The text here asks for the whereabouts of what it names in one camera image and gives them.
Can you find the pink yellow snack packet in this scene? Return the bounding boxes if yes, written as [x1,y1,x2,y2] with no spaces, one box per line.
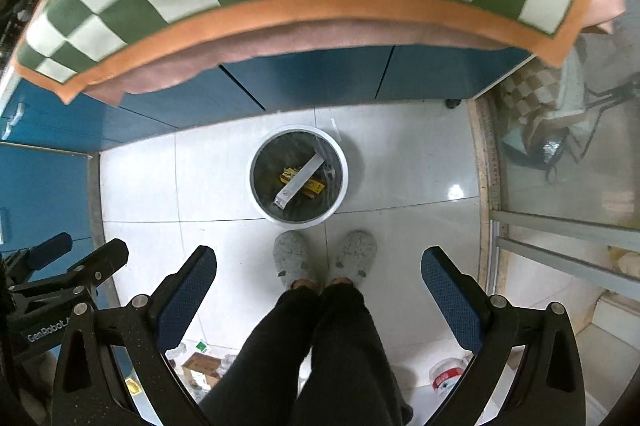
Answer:
[280,167,326,200]

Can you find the long white pink box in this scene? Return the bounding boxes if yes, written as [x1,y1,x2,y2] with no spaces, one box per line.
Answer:
[274,153,324,209]

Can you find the white round trash bin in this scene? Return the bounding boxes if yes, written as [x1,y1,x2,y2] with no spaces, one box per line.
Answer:
[250,125,349,230]

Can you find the right grey slipper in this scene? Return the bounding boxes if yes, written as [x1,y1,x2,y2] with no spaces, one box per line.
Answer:
[328,231,378,286]

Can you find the grey slipper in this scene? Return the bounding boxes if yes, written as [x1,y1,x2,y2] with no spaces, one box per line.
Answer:
[328,231,378,286]
[272,231,318,290]

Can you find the left grey slipper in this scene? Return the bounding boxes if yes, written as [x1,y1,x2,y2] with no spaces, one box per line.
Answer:
[272,231,318,290]

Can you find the person's black trouser legs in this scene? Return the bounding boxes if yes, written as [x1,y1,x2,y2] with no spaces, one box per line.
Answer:
[200,283,413,425]

